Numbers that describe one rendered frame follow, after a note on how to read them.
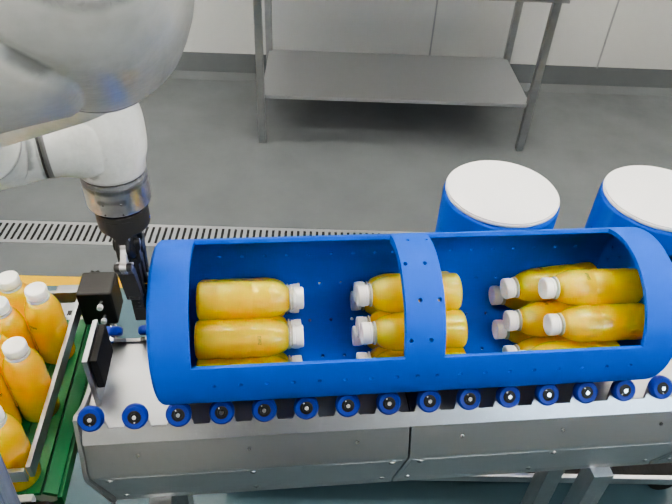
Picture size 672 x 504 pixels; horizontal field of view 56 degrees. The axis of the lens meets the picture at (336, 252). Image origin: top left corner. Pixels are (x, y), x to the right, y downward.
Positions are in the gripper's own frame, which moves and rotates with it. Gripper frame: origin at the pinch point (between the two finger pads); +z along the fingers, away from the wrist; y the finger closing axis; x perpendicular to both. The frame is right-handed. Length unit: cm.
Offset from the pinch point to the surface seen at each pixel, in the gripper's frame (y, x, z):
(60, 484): 15.6, -15.9, 27.9
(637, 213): -36, 108, 12
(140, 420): 9.1, -2.1, 19.8
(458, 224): -40, 66, 17
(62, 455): 10.7, -16.4, 26.7
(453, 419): 10, 54, 24
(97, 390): 2.5, -10.5, 19.4
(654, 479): -17, 137, 101
